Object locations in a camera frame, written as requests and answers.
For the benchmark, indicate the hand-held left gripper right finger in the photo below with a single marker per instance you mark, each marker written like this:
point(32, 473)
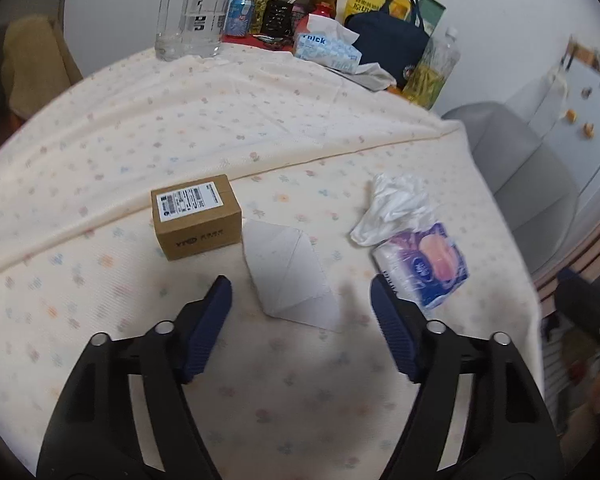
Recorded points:
point(395, 332)

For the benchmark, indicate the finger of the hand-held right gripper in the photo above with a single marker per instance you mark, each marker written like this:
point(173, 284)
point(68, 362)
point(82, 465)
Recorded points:
point(585, 305)

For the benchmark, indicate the small dark bowl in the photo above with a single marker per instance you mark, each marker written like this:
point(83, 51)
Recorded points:
point(270, 41)

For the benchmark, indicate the blue drink can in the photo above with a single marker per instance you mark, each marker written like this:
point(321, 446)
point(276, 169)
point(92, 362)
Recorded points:
point(240, 17)

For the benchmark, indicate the yellow snack packet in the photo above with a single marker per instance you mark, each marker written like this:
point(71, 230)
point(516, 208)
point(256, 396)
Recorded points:
point(362, 0)

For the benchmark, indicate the grey office chair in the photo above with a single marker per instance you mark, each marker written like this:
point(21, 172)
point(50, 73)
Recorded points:
point(520, 170)

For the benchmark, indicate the red bottle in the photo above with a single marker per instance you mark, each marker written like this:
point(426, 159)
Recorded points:
point(321, 12)

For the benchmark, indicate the cream floral tablecloth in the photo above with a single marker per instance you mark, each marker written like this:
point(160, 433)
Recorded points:
point(130, 125)

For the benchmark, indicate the small brown cardboard box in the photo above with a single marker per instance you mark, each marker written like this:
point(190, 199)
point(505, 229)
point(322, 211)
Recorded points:
point(200, 230)

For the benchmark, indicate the blue tissue box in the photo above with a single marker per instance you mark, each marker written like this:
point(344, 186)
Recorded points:
point(327, 47)

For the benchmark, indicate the brown storage baskets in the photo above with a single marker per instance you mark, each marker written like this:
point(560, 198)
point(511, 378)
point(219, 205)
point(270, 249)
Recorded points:
point(587, 55)

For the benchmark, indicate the pink curtain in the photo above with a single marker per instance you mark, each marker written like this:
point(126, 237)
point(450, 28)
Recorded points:
point(595, 247)

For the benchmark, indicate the large clear water jug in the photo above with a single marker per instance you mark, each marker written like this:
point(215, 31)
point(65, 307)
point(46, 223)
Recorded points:
point(195, 15)

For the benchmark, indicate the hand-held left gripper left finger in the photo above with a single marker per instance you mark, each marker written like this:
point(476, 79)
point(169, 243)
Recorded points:
point(207, 330)

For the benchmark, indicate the white paper bag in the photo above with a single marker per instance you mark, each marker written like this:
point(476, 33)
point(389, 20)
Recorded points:
point(285, 270)

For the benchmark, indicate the navy lunch bag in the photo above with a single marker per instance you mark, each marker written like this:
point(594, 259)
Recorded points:
point(385, 45)

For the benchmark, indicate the white tissue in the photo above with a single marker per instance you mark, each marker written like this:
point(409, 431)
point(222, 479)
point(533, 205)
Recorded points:
point(395, 205)

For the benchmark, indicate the white hanging plastic bag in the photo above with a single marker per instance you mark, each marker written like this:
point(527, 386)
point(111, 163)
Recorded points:
point(550, 95)

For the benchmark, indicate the white fridge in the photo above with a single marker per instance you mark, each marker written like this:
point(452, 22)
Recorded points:
point(590, 150)

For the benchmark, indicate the purple pocket tissue pack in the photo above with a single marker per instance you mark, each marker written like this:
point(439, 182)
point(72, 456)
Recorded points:
point(425, 260)

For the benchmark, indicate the white cloth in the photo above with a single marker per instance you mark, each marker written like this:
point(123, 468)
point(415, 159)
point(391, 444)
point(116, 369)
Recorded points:
point(375, 76)

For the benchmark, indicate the green carton box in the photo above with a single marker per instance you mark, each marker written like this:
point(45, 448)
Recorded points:
point(432, 15)

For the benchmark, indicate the black pen holder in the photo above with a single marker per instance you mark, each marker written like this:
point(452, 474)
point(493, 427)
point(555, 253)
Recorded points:
point(277, 17)

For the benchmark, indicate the brown chair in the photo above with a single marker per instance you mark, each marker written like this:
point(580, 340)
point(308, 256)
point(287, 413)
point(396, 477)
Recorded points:
point(37, 70)

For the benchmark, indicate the tea bottle with white cap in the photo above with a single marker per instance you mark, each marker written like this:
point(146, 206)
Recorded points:
point(432, 72)

